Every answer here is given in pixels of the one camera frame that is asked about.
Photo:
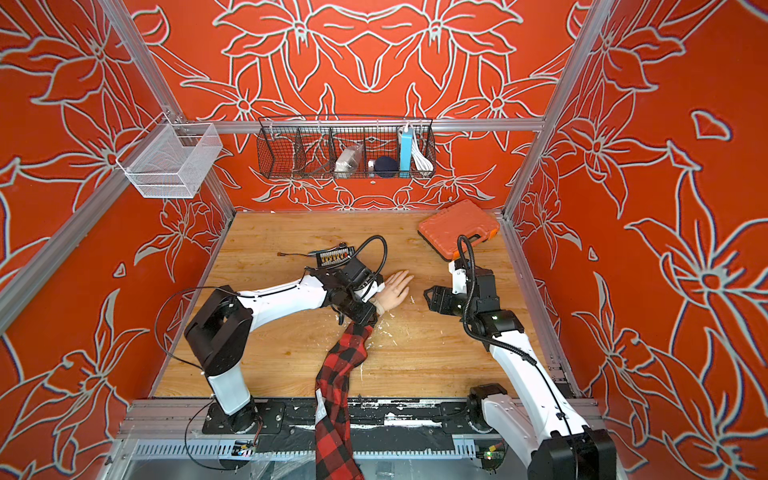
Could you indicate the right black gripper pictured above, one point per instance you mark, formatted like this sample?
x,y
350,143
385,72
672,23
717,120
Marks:
x,y
444,293

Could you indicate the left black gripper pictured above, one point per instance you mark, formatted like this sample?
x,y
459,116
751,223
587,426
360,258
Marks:
x,y
365,319

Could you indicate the beige strap wristwatch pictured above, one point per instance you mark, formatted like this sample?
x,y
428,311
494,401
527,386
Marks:
x,y
379,308

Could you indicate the red black plaid sleeve forearm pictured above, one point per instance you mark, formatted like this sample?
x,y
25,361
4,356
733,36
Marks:
x,y
334,458

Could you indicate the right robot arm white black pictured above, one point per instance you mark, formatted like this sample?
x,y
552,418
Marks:
x,y
535,420

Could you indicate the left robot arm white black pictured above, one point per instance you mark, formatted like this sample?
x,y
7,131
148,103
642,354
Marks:
x,y
218,334

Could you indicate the orange plastic tool case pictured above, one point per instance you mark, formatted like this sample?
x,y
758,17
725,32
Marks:
x,y
465,218

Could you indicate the dark blue round object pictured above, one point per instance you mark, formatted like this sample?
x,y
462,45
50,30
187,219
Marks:
x,y
386,167

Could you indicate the grey white packet in basket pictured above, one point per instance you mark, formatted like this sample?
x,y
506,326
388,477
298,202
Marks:
x,y
348,162

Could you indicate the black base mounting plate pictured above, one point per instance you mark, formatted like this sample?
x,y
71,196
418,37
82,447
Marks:
x,y
275,415

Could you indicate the light blue box in basket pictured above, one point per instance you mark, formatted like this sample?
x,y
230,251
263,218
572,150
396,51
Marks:
x,y
405,152

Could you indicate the black wire mesh basket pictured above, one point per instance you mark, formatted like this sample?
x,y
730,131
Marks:
x,y
339,147

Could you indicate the clear plastic wall bin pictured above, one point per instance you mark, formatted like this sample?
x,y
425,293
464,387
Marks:
x,y
172,161

